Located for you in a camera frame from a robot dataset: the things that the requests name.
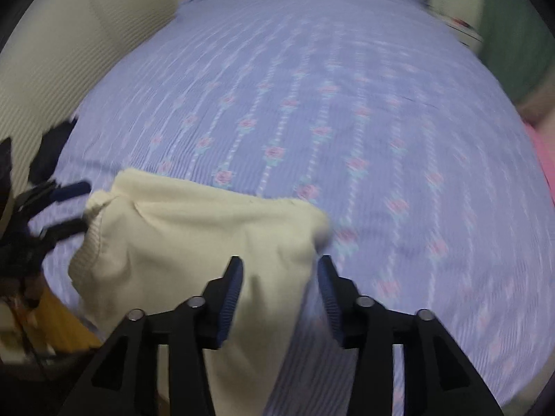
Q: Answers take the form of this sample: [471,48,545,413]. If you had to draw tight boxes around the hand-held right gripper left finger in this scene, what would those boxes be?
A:
[56,255,244,416]

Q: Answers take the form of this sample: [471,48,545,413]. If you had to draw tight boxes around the purple floral bedspread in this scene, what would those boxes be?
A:
[26,0,555,408]

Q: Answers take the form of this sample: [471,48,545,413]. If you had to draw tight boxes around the pink cloth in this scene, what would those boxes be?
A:
[524,121,555,211]

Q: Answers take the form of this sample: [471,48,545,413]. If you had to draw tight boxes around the green curtain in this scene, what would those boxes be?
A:
[477,0,553,100]

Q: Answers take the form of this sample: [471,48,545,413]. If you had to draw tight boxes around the white nightstand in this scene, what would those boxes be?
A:
[427,0,484,49]

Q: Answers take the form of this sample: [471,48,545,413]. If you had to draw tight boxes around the white louvered wardrobe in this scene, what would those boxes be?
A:
[0,0,194,191]

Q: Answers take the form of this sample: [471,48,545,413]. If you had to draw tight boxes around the cream pants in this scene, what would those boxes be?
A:
[68,169,332,416]

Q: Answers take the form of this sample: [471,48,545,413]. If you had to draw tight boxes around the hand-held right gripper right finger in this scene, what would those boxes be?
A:
[316,255,506,416]

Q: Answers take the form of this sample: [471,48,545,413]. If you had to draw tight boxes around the black cloth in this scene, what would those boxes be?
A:
[28,120,78,185]

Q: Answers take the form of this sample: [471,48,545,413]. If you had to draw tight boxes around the beige curtain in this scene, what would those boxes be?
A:
[516,89,555,127]

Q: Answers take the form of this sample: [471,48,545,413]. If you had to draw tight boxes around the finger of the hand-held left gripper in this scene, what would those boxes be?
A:
[41,218,89,243]
[45,181,93,204]

